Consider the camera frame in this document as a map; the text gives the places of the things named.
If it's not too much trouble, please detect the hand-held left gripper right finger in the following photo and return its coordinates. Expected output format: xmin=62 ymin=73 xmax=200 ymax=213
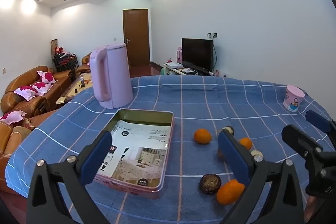
xmin=217 ymin=128 xmax=305 ymax=224

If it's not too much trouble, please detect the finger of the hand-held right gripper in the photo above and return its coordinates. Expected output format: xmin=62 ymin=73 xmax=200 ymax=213
xmin=282 ymin=124 xmax=324 ymax=165
xmin=305 ymin=110 xmax=336 ymax=149

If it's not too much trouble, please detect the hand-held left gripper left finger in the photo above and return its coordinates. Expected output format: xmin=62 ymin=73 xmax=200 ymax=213
xmin=26 ymin=130 xmax=113 ymax=224

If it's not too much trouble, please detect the orange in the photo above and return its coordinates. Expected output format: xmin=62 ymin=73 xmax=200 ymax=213
xmin=216 ymin=179 xmax=246 ymax=206
xmin=239 ymin=137 xmax=253 ymax=151
xmin=194 ymin=129 xmax=212 ymax=145

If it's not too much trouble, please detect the brown mangosteen half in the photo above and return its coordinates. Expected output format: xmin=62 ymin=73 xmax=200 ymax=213
xmin=199 ymin=174 xmax=222 ymax=194

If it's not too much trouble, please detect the pink metal tin box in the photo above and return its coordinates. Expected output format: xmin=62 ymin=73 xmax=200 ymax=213
xmin=92 ymin=109 xmax=174 ymax=199

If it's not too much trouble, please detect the person's right hand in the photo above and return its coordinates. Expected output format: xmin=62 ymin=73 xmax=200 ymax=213
xmin=304 ymin=195 xmax=323 ymax=224

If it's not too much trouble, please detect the pink cartoon cup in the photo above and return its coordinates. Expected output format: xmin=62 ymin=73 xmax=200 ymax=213
xmin=283 ymin=85 xmax=305 ymax=112

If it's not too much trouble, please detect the printed paper leaflet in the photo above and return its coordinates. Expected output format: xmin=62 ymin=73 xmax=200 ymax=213
xmin=96 ymin=120 xmax=171 ymax=186

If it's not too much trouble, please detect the blue checked tablecloth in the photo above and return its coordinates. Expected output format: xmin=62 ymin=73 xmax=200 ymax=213
xmin=5 ymin=74 xmax=336 ymax=224

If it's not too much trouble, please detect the wooden coffee table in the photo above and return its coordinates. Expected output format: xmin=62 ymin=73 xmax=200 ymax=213
xmin=56 ymin=73 xmax=94 ymax=105

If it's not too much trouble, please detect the pink electric kettle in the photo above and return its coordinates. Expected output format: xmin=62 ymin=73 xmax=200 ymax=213
xmin=89 ymin=43 xmax=134 ymax=109

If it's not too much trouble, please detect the brown leather armchair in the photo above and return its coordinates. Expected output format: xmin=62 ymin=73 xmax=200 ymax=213
xmin=0 ymin=109 xmax=58 ymax=188

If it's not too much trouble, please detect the pink floral pillow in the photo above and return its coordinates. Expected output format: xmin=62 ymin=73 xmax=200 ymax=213
xmin=31 ymin=82 xmax=53 ymax=96
xmin=37 ymin=71 xmax=56 ymax=84
xmin=0 ymin=111 xmax=27 ymax=125
xmin=14 ymin=86 xmax=37 ymax=101

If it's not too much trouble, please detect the stack of red chairs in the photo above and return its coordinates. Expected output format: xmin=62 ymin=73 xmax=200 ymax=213
xmin=53 ymin=47 xmax=79 ymax=72

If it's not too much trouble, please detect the white television stand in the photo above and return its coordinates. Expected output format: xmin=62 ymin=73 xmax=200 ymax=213
xmin=162 ymin=63 xmax=213 ymax=77

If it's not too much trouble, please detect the black flat television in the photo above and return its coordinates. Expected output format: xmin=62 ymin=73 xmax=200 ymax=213
xmin=182 ymin=38 xmax=214 ymax=72

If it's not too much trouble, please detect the tall brown rolled mat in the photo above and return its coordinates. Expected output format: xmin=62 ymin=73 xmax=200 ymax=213
xmin=50 ymin=39 xmax=59 ymax=56

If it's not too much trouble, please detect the brown wooden door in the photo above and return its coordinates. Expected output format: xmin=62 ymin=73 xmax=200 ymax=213
xmin=122 ymin=9 xmax=151 ymax=67

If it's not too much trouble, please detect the black power cable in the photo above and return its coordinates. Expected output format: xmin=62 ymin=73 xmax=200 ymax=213
xmin=213 ymin=39 xmax=218 ymax=73

